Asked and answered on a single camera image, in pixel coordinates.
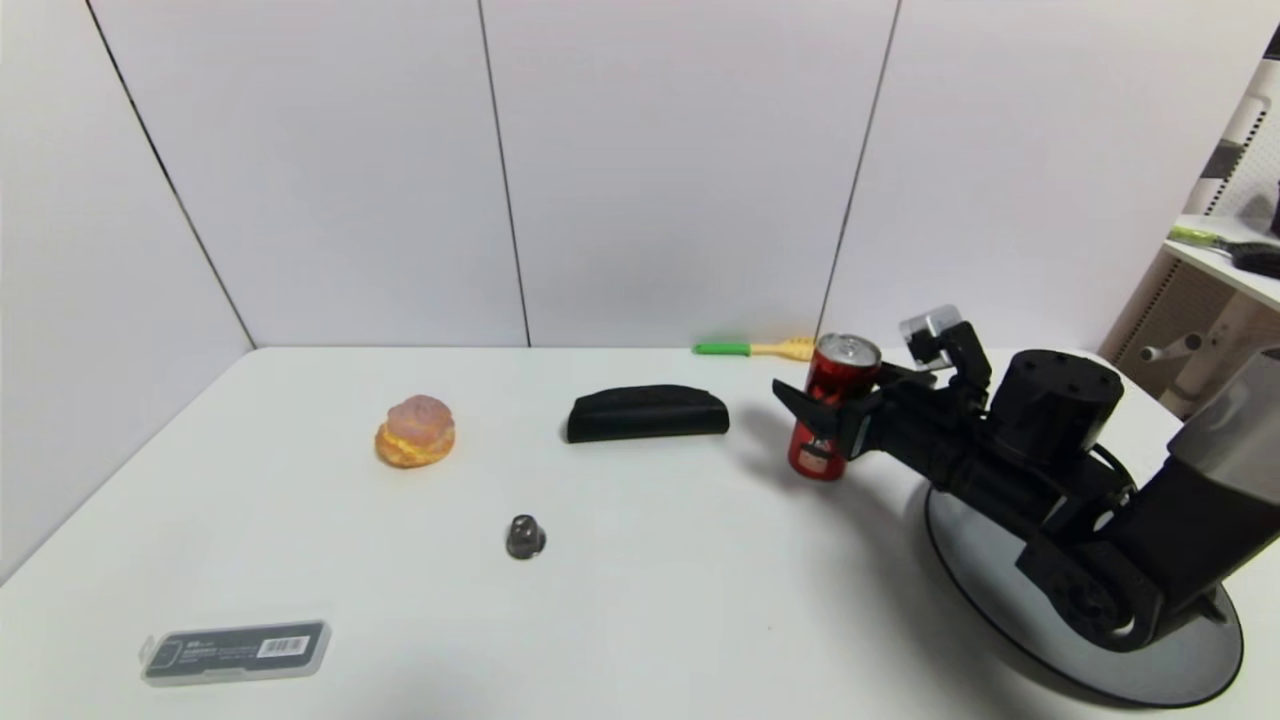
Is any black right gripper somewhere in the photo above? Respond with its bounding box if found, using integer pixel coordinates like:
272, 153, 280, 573
771, 360, 971, 491

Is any red soda can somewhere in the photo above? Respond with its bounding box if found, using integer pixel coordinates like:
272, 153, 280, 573
788, 333, 883, 482

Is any gray round plate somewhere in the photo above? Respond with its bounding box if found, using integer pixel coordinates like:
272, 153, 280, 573
925, 485, 1244, 708

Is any black fabric pouch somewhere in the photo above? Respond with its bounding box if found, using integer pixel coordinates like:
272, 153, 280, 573
567, 385, 730, 444

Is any small dark gray knob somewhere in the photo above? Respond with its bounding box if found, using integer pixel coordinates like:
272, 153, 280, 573
506, 514, 547, 560

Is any green tool on desk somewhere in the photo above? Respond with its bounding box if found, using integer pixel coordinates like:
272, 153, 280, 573
1168, 226, 1251, 251

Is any white background desk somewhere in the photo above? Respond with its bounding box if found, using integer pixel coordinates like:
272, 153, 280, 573
1140, 213, 1280, 419

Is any toy cream puff pastry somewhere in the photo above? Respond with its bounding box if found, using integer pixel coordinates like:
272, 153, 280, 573
375, 395, 456, 469

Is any white pegboard panel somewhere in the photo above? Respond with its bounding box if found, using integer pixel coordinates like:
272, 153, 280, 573
1180, 20, 1280, 231

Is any clear case with black label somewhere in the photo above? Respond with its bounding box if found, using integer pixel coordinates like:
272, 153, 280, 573
139, 620, 331, 687

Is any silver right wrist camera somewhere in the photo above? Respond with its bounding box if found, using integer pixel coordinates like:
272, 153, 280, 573
899, 304, 993, 393

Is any yellow toy fork green handle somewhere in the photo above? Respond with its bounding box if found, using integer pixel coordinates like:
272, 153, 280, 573
692, 337, 819, 362

